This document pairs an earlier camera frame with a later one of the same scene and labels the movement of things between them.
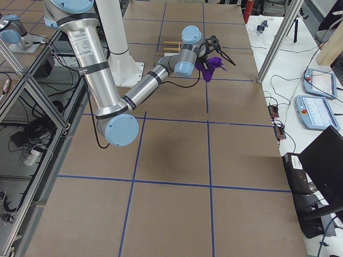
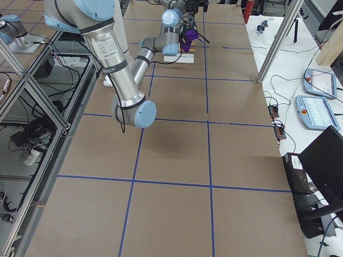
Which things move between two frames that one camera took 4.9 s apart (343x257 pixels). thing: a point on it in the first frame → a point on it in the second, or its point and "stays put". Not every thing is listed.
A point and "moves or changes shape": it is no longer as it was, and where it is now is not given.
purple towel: [212, 63] moves or changes shape
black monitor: [323, 160] stays put
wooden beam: [329, 52] stays put
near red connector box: [280, 132] stays put
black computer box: [298, 180] stays put
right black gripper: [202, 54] → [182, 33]
